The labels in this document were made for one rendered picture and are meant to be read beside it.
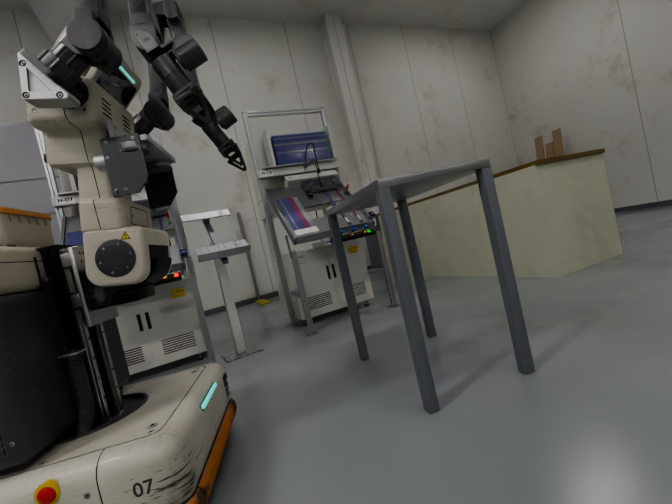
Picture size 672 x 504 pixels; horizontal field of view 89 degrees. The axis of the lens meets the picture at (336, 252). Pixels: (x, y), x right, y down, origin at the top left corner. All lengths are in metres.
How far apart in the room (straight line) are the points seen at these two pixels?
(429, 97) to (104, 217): 7.07
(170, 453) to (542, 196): 2.72
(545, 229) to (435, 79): 5.51
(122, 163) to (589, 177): 3.19
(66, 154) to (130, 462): 0.82
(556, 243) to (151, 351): 3.04
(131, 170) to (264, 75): 5.37
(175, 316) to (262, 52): 4.84
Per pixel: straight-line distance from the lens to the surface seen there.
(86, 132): 1.24
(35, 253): 1.26
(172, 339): 2.79
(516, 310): 1.42
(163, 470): 1.00
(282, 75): 6.45
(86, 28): 1.11
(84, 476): 1.06
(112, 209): 1.13
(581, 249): 3.26
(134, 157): 1.11
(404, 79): 7.54
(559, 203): 3.11
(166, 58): 1.05
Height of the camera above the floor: 0.63
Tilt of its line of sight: 2 degrees down
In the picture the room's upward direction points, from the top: 13 degrees counter-clockwise
